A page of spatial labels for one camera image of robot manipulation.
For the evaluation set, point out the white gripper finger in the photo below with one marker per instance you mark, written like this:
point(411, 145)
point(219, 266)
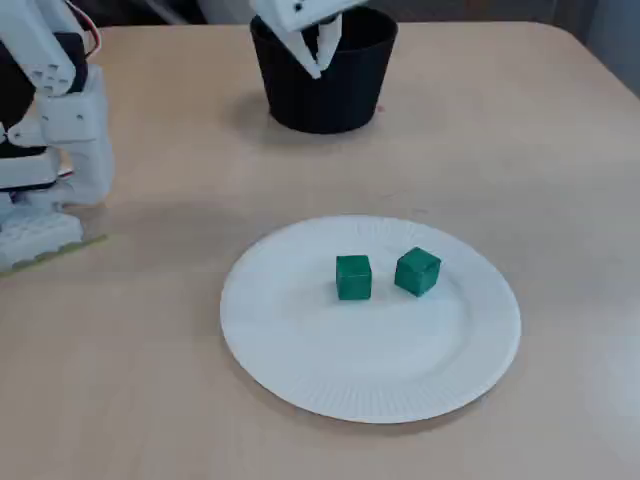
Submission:
point(331, 42)
point(306, 52)

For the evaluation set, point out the white wrist camera plate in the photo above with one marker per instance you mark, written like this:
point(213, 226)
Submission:
point(300, 12)

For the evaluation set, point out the green cube block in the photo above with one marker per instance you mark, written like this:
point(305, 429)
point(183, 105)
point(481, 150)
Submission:
point(354, 279)
point(416, 273)

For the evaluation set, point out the white paper plate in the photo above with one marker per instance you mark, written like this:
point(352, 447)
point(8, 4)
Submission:
point(370, 360)

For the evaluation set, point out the black pot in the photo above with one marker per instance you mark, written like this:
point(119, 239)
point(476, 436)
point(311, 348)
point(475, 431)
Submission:
point(350, 90)

